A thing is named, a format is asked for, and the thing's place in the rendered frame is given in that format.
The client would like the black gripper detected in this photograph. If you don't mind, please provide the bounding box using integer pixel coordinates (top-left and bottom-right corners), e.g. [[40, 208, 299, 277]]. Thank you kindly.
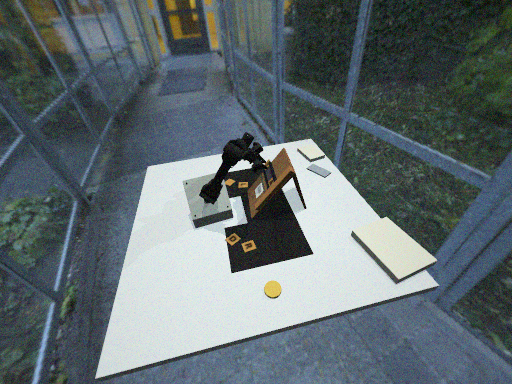
[[243, 149, 268, 173]]

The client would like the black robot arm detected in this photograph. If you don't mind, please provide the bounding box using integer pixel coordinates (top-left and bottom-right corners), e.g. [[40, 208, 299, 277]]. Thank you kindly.
[[199, 132, 263, 204]]

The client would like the yellow flat disc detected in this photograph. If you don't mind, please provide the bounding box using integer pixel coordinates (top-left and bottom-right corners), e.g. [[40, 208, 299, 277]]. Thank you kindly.
[[264, 281, 281, 299]]

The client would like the white paper ticket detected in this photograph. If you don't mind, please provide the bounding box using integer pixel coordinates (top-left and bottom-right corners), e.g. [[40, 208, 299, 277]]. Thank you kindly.
[[255, 182, 264, 199]]

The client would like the tan wooden board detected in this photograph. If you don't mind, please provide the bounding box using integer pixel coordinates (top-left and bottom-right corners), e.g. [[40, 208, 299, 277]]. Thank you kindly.
[[247, 148, 307, 219]]

